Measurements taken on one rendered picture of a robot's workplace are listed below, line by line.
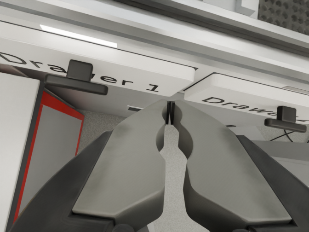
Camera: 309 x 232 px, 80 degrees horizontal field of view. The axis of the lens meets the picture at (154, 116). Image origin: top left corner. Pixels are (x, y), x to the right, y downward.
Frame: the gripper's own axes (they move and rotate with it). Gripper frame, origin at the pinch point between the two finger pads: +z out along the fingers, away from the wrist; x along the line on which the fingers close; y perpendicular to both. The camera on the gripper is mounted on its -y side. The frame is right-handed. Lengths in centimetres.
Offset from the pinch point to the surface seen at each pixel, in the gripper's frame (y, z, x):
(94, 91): 4.1, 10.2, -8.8
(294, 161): 54, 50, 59
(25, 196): 32.3, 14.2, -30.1
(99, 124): 58, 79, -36
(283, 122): 10.2, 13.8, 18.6
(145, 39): -2.0, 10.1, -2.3
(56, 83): 2.9, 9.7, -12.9
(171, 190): 95, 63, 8
